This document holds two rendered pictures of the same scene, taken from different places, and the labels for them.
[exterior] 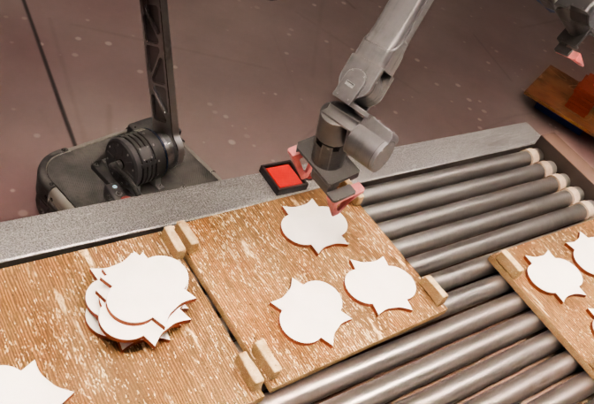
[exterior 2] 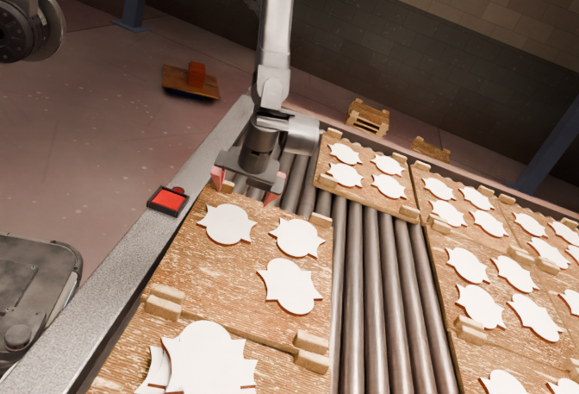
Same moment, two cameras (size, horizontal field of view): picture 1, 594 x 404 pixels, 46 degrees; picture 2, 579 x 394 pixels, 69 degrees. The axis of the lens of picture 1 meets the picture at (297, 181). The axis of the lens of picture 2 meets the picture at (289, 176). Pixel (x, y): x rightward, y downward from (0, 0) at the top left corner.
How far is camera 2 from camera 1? 0.65 m
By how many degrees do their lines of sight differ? 38
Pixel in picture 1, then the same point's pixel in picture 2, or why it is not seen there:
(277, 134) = (21, 181)
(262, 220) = (195, 242)
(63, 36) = not seen: outside the picture
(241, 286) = (237, 303)
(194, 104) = not seen: outside the picture
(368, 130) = (298, 124)
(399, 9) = (277, 16)
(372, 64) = (280, 69)
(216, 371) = (293, 383)
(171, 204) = (115, 277)
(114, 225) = (88, 333)
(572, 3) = not seen: hidden behind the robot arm
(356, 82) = (277, 89)
